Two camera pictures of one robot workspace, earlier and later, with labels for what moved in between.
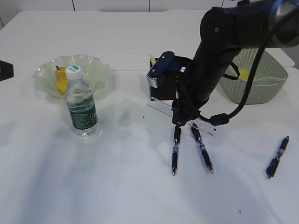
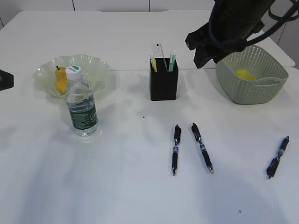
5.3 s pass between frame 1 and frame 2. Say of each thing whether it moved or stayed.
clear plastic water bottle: stayed
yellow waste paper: stayed
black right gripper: moved
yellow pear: stayed
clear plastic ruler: moved
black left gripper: moved
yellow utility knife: stayed
